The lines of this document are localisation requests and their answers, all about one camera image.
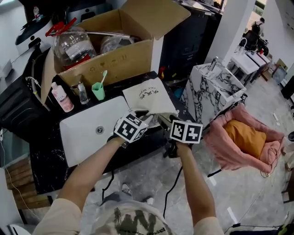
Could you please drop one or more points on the person's shoe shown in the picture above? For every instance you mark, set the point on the person's shoe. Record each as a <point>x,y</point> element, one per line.
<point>149,200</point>
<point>126,189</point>

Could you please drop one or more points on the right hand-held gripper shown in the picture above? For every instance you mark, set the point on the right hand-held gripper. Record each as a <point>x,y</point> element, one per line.
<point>186,133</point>

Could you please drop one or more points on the person's printed white t-shirt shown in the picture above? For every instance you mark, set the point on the person's printed white t-shirt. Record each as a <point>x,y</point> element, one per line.
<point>128,220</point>

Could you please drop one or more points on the person's left shoe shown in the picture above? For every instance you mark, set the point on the person's left shoe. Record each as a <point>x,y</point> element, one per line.
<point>126,189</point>

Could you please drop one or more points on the chrome faucet on marble cabinet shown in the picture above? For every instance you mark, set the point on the chrome faucet on marble cabinet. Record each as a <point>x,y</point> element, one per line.
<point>214,63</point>

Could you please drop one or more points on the person's grey trousers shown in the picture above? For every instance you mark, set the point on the person's grey trousers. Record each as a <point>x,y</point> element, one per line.
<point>119,197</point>

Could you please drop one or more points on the black appliance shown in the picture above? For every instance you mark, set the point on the black appliance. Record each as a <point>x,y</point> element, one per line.
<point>18,107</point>

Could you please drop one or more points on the white table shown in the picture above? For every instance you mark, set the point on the white table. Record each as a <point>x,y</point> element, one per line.
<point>259,59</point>
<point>244,63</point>

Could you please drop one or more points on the metal tube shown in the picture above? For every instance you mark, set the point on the metal tube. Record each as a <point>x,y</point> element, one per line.
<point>110,34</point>

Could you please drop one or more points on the person's right shoe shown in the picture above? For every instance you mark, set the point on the person's right shoe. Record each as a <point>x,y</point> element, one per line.
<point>149,200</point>

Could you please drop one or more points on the wooden boards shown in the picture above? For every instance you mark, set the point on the wooden boards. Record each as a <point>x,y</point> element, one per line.
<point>25,183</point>

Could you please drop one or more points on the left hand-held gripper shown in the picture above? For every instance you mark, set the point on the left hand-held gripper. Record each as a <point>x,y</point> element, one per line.
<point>129,128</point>

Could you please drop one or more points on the small clear drink bottle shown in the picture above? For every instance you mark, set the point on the small clear drink bottle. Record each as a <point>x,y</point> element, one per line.
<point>37,13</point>

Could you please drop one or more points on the tall black cabinet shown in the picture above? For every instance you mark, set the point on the tall black cabinet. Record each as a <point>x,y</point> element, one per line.
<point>186,41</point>

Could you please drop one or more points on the person's left forearm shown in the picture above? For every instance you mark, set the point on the person's left forearm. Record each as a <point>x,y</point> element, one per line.
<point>87,174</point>

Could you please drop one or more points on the white and black device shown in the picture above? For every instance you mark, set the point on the white and black device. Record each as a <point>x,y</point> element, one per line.
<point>34,32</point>

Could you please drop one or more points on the person's right forearm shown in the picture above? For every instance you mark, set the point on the person's right forearm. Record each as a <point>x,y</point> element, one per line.
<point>197,183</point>

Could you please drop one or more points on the clear plastic bag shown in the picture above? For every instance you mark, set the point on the clear plastic bag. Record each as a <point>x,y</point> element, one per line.
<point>114,44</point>

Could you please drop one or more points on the pink shower gel bottle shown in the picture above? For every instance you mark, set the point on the pink shower gel bottle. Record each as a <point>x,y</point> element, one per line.
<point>62,98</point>

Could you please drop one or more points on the marble pattern sink cabinet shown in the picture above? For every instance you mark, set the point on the marble pattern sink cabinet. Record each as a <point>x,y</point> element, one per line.
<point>206,96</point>

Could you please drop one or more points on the green toothbrush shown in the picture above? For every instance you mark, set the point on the green toothbrush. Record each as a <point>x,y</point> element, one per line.
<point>104,76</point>

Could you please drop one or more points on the cream cloth bag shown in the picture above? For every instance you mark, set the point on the cream cloth bag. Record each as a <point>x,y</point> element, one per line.
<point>149,98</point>

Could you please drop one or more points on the white sink basin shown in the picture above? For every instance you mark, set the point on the white sink basin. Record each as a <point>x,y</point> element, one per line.
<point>82,137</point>

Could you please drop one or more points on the brown cardboard box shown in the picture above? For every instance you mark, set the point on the brown cardboard box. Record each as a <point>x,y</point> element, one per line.
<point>124,62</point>

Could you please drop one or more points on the orange cushion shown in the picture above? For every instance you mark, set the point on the orange cushion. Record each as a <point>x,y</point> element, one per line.
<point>247,137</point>

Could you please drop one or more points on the green plastic cup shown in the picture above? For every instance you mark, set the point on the green plastic cup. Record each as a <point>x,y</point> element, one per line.
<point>98,91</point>

